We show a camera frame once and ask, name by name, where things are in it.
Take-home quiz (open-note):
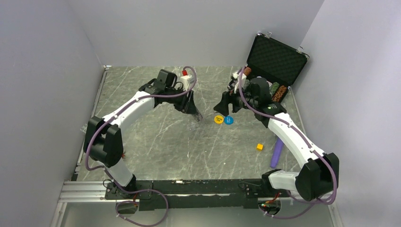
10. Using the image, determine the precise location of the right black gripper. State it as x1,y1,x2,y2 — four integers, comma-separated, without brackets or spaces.
213,82,257,117

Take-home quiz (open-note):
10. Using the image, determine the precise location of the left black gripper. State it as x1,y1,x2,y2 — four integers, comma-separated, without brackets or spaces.
165,87,198,115

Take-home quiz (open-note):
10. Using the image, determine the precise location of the blue round button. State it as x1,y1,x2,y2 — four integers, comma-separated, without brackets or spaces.
224,116,234,125

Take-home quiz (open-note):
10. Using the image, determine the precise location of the yellow round button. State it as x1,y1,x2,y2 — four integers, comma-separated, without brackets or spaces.
214,115,224,124

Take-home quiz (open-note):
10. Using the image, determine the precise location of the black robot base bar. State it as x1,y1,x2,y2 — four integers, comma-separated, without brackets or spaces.
105,178,289,211

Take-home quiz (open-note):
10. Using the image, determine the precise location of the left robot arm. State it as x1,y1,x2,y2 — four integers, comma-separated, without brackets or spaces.
83,66,200,199

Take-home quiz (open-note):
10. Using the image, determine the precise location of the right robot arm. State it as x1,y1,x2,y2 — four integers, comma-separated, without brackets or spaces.
214,76,339,201

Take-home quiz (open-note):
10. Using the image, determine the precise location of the purple orange chip row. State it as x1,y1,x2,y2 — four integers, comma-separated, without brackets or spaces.
243,67,252,77

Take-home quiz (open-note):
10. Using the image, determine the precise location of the green purple chip row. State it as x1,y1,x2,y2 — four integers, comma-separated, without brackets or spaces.
270,82,280,96

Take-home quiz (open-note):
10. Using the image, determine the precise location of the orange black chip row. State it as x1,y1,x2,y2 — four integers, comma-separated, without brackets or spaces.
272,86,288,102

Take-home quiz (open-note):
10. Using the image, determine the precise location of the black aluminium poker case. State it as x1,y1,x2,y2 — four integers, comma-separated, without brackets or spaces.
228,32,310,107

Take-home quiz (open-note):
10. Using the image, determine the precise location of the yellow cube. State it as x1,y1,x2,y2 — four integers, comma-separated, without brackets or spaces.
256,144,263,151

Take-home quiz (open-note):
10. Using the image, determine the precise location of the purple cylinder tool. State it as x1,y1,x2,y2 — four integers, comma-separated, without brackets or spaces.
270,138,284,168

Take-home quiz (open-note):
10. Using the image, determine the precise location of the grey lego brick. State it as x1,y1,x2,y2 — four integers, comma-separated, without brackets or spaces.
80,124,87,132

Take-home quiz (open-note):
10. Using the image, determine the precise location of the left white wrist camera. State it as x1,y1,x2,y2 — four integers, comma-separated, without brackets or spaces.
179,70,196,91

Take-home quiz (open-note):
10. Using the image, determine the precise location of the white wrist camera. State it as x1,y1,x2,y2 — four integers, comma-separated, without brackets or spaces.
179,70,196,91
229,72,246,94

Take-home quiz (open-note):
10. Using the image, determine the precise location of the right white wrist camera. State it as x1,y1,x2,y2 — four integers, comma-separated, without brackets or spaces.
229,72,246,94

